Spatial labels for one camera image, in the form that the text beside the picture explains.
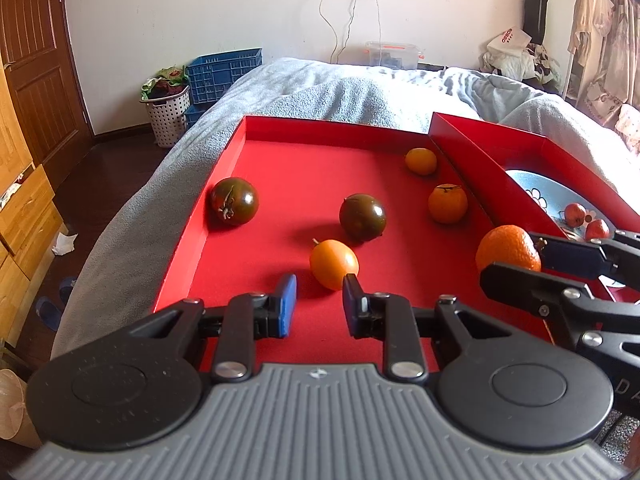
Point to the wrinkled orange mandarin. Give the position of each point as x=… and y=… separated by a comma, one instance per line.
x=447, y=203

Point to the small smooth orange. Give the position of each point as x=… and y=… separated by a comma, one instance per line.
x=421, y=161

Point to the brown wooden door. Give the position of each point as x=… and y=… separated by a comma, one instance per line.
x=41, y=75

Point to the white shopping bag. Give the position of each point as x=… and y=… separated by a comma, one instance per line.
x=512, y=41

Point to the red hawthorn fruit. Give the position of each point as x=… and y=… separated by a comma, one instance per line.
x=574, y=215
x=597, y=228

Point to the dark green tomato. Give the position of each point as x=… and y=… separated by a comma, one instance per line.
x=362, y=217
x=233, y=201

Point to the white laundry basket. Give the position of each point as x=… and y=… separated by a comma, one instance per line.
x=168, y=117

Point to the light wooden wardrobe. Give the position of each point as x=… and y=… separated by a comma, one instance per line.
x=30, y=223

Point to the large bumpy mandarin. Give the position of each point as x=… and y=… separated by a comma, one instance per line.
x=508, y=244

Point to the blue plastic crate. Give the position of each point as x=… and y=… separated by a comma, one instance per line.
x=194, y=112
x=212, y=75

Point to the hanging clothes rack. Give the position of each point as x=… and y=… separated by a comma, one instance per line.
x=586, y=51

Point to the red tray box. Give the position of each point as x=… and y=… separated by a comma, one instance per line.
x=482, y=153
x=302, y=171

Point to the red left tray box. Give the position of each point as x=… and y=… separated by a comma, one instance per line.
x=302, y=171

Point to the smooth orange with stem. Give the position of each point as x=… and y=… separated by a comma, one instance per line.
x=330, y=261

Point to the clear plastic storage box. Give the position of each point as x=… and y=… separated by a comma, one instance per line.
x=392, y=55

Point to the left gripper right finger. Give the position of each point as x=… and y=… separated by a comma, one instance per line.
x=390, y=319

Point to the grey blue bed blanket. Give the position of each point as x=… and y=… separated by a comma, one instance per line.
x=129, y=392

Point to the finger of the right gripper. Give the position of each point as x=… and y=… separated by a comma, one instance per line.
x=580, y=254
x=540, y=294

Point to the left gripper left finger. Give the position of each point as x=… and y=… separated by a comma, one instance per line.
x=245, y=319

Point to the blue tiger plate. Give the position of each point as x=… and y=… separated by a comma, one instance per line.
x=553, y=197

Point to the lower blue plastic crate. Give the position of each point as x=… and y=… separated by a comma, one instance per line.
x=194, y=112

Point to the red right tray box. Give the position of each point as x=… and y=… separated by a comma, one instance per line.
x=482, y=153

